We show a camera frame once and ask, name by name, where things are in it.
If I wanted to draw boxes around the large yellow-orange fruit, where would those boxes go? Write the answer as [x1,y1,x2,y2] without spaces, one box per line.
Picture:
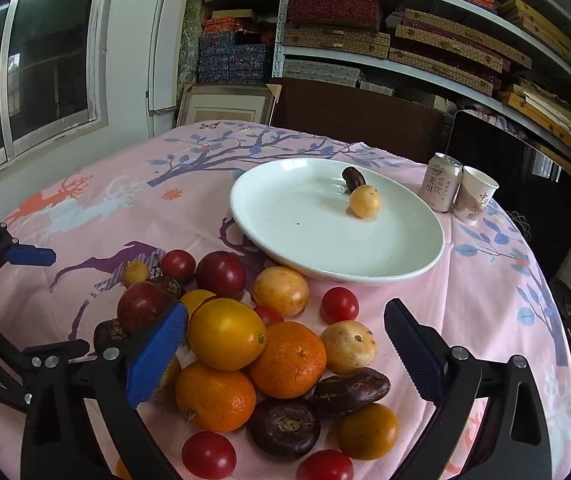
[187,298,267,372]

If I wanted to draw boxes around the pale yellow spotted fruit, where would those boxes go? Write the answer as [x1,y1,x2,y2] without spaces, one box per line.
[320,321,378,375]

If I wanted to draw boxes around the small orange fruit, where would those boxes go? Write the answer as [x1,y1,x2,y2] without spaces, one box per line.
[333,403,399,460]

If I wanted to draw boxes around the small yellow round fruit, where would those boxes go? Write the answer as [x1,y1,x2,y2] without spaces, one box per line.
[349,184,382,219]

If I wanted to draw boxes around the dark red plum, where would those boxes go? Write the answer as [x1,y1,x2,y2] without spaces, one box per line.
[196,250,246,299]
[118,281,172,333]

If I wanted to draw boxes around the red cherry tomato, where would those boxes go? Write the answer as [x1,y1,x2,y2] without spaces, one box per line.
[161,249,197,285]
[295,450,354,480]
[182,431,238,479]
[320,287,359,324]

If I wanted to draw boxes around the dark brown water chestnut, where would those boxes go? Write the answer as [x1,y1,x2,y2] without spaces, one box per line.
[308,367,391,416]
[246,398,321,460]

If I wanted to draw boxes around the pink patterned tablecloth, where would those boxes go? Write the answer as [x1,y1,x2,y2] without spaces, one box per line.
[0,120,571,479]

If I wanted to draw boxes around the large orange mandarin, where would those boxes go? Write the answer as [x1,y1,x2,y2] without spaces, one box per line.
[248,322,327,400]

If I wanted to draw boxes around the pale yellow round fruit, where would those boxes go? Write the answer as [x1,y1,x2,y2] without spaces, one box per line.
[252,266,310,318]

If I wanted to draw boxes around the paper cup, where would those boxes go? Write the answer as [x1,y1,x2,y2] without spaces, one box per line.
[453,166,499,226]

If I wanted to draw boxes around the pink drink can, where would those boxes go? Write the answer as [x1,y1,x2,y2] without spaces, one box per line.
[419,153,463,212]

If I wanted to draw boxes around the white oval plate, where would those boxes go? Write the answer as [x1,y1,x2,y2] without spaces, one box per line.
[229,158,445,285]

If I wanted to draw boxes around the framed picture leaning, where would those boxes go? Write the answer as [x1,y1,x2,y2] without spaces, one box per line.
[176,84,282,127]

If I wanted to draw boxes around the metal storage shelf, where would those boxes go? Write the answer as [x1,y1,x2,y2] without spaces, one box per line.
[272,0,571,164]

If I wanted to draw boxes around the window with white frame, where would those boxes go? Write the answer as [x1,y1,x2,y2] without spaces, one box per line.
[0,0,111,167]

